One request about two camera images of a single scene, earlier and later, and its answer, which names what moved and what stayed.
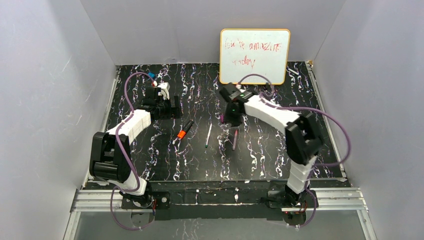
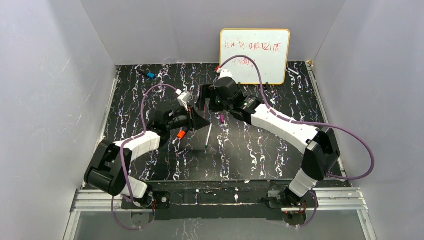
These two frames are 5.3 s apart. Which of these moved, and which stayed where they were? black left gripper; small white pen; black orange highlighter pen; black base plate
Moved: black left gripper
Stayed: black base plate; small white pen; black orange highlighter pen
